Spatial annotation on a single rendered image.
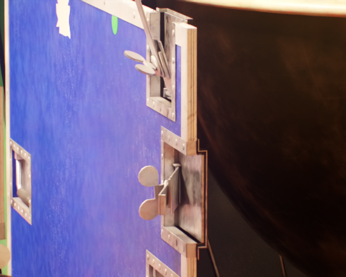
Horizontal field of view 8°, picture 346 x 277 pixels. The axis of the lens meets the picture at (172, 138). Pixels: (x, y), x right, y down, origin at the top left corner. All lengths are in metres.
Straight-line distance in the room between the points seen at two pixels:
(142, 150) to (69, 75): 0.39
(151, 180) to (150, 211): 0.03
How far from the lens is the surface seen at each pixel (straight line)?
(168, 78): 2.64
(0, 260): 2.20
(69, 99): 3.13
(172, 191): 2.60
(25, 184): 3.53
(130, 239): 2.83
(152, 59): 2.65
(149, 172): 2.61
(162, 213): 2.55
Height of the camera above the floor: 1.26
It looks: 9 degrees down
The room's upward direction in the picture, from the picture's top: straight up
